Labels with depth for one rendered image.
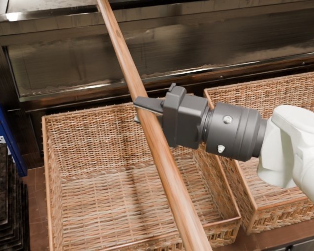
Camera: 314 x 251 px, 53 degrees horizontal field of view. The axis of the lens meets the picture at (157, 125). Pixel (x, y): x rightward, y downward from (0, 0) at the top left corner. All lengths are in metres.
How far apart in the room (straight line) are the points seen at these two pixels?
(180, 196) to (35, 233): 0.82
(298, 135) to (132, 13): 0.69
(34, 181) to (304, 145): 1.05
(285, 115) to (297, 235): 0.75
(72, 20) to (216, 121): 0.62
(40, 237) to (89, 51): 0.63
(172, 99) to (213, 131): 0.08
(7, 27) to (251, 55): 0.82
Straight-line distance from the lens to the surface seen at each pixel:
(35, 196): 1.26
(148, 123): 0.51
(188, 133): 0.52
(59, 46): 1.05
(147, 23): 1.03
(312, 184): 0.43
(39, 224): 1.19
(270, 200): 1.23
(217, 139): 0.49
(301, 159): 0.45
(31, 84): 1.08
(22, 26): 1.00
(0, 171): 1.02
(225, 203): 1.07
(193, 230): 0.39
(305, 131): 0.46
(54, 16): 0.99
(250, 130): 0.49
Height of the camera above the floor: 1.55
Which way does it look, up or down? 42 degrees down
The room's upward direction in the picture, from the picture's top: straight up
